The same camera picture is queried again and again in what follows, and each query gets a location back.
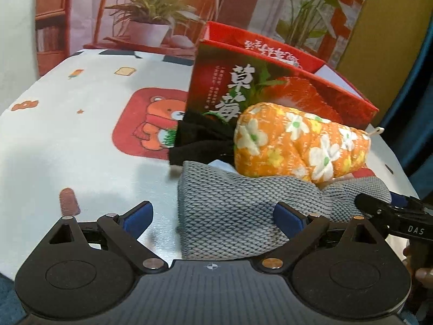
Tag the grey knitted fabric pouch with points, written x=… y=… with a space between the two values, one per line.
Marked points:
x=230 y=216

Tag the black cloth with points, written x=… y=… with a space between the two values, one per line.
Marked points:
x=199 y=142

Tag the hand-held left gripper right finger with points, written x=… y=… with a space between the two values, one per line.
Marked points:
x=287 y=218

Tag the green tasselled sachet ball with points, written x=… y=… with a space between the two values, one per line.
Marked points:
x=170 y=137

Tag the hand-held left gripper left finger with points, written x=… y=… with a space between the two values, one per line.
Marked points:
x=139 y=216

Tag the red strawberry print cardboard box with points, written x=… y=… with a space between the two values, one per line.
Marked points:
x=304 y=88

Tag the blue curtain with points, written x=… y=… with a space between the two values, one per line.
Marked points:
x=416 y=125

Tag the person's right hand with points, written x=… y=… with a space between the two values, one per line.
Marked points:
x=423 y=275

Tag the wall poster with plants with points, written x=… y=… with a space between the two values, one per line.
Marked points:
x=152 y=6

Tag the orange floral fabric pouch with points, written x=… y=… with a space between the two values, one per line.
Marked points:
x=291 y=142

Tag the white bear print tablecloth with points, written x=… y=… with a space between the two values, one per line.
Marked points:
x=84 y=149

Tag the yellow board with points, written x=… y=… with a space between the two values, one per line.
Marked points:
x=385 y=23

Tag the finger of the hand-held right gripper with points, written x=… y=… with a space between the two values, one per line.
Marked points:
x=379 y=210
x=417 y=206

